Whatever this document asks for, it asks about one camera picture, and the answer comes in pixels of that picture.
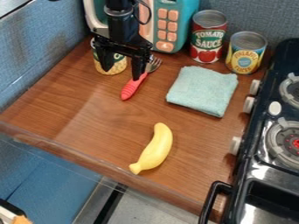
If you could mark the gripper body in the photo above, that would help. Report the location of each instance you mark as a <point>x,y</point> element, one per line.
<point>121,46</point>

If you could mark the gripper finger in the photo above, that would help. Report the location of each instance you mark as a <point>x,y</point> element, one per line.
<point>138,68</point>
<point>104,59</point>

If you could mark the yellow toy banana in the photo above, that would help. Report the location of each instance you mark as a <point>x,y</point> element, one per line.
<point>155,148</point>

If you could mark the yellow green can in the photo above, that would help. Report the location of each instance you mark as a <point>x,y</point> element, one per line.
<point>115,64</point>

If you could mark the toy microwave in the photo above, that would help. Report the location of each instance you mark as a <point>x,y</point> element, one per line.
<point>165,24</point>

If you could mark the light blue cloth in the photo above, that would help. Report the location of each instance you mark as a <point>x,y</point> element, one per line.
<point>202,89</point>

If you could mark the red tomato sauce can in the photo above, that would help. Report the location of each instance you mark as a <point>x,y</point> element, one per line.
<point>208,36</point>

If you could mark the yellow pineapple can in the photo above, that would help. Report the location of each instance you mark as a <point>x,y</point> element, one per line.
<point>245,52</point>

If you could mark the toy stove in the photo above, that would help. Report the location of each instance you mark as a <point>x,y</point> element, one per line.
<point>268,140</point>

